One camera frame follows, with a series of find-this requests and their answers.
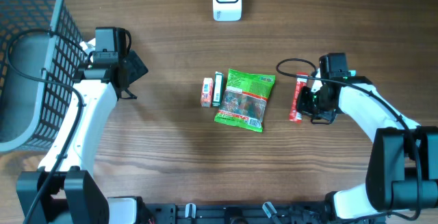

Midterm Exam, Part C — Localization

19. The red chocolate bar wrapper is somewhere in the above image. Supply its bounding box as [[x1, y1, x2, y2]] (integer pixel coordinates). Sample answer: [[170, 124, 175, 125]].
[[289, 72, 309, 123]]

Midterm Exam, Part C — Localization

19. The green white gum pack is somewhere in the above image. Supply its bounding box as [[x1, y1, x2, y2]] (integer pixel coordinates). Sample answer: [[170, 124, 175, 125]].
[[212, 71, 224, 107]]

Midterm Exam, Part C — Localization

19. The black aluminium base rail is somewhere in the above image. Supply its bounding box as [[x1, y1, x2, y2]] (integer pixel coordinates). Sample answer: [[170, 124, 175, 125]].
[[146, 201, 386, 224]]

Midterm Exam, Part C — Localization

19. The black right camera cable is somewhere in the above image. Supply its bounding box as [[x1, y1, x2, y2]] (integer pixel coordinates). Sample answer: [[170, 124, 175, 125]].
[[276, 58, 424, 222]]

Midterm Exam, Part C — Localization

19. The green snack bag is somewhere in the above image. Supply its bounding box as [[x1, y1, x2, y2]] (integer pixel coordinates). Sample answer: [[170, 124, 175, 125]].
[[214, 69, 276, 132]]

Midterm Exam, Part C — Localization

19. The black left camera cable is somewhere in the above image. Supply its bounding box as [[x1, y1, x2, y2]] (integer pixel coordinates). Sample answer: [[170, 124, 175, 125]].
[[5, 28, 133, 224]]

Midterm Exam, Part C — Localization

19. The black camera cable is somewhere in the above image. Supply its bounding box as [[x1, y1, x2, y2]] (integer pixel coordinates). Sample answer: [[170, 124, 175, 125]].
[[276, 58, 424, 222], [5, 28, 133, 224]]

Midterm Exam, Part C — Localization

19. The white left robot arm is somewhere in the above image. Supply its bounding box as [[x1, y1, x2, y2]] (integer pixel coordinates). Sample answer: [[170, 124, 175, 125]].
[[16, 27, 154, 223]]

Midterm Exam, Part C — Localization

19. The grey plastic mesh basket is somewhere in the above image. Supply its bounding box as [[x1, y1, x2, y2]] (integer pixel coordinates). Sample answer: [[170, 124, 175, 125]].
[[1, 0, 87, 152]]

